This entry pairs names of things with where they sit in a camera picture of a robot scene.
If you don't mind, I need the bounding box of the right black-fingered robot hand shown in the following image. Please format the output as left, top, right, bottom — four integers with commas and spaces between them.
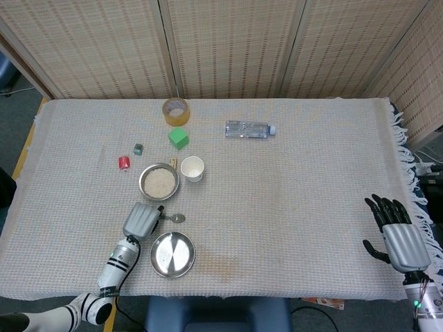
362, 194, 431, 274

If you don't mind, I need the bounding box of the left black-fingered robot hand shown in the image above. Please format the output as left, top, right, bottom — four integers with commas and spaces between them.
122, 202, 165, 242

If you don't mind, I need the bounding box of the steel bowl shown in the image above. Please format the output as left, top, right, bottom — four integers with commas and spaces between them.
138, 163, 181, 201

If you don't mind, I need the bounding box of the steel plate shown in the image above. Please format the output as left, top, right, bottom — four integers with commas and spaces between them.
150, 231, 197, 279

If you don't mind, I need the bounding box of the white paper cup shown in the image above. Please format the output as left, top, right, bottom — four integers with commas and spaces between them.
180, 156, 205, 183

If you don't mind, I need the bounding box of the black box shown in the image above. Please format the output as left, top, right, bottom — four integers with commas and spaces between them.
417, 174, 443, 222

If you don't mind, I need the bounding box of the white power strip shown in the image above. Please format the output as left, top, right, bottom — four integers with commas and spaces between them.
415, 162, 443, 177

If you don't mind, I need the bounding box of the green cube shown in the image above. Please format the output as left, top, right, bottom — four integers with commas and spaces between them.
168, 127, 190, 151

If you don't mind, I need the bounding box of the orange printed package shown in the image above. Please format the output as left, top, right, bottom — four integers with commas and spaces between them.
300, 296, 346, 311

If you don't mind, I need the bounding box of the brown packing tape roll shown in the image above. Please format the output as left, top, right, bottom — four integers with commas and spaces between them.
162, 98, 190, 127

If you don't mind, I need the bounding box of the blue padded seat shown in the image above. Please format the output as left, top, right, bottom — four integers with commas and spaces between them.
143, 296, 293, 332

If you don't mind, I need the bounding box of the beige woven tablecloth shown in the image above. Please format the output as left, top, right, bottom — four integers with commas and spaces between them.
0, 96, 443, 302

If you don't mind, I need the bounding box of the black object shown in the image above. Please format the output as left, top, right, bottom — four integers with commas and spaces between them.
0, 167, 17, 210

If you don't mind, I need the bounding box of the clear plastic water bottle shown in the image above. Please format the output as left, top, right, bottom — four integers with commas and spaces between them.
225, 120, 277, 140

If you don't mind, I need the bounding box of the bamboo folding screen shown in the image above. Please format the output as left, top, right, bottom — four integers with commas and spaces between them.
0, 0, 443, 150

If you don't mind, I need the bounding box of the blue office chair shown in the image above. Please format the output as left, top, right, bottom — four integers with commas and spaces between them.
0, 51, 18, 96

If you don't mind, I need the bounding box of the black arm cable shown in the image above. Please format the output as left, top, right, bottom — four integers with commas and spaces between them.
113, 234, 150, 332

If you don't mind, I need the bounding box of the black floor cable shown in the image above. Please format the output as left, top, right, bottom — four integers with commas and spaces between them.
290, 306, 338, 332

